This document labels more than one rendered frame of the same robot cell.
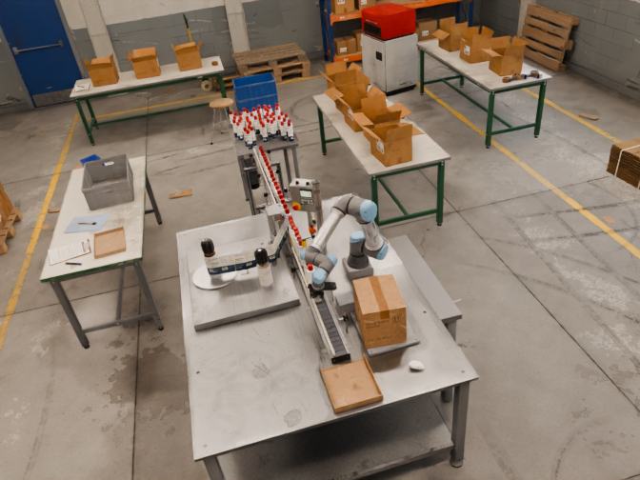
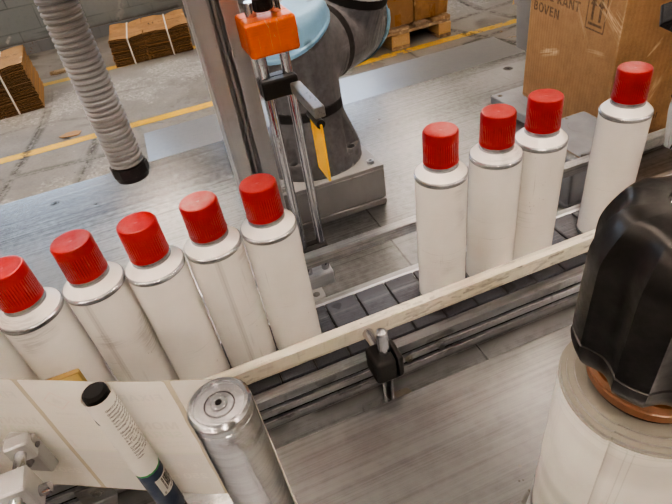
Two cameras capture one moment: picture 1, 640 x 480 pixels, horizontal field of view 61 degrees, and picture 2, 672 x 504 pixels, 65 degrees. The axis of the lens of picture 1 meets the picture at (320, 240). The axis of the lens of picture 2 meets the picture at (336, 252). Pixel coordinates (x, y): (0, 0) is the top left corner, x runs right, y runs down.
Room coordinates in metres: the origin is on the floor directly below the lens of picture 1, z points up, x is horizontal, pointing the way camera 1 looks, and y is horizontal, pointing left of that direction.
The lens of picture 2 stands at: (2.92, 0.53, 1.32)
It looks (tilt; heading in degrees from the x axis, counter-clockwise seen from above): 39 degrees down; 266
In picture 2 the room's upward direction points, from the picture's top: 10 degrees counter-clockwise
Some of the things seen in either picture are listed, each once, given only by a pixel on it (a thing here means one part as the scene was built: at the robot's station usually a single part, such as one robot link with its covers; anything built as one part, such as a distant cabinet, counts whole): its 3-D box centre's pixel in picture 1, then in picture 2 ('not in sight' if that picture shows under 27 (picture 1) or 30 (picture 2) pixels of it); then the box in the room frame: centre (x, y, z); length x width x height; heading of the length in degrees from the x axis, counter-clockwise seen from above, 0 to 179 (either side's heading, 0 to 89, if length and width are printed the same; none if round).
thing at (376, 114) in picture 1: (381, 122); not in sight; (5.00, -0.75, 0.96); 0.53 x 0.45 x 0.37; 102
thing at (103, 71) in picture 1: (102, 70); not in sight; (8.12, 2.86, 0.97); 0.47 x 0.41 x 0.37; 6
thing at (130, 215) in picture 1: (115, 243); not in sight; (4.27, 1.90, 0.40); 1.90 x 0.75 x 0.80; 10
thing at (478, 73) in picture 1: (474, 87); not in sight; (7.12, -2.37, 0.39); 2.20 x 0.80 x 0.78; 10
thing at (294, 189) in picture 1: (305, 195); not in sight; (3.01, 0.06, 1.38); 0.17 x 0.10 x 0.19; 66
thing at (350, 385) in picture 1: (350, 382); not in sight; (1.91, -0.07, 0.85); 0.30 x 0.26 x 0.04; 11
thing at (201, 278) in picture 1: (215, 274); not in sight; (2.95, 0.74, 0.89); 0.31 x 0.31 x 0.01
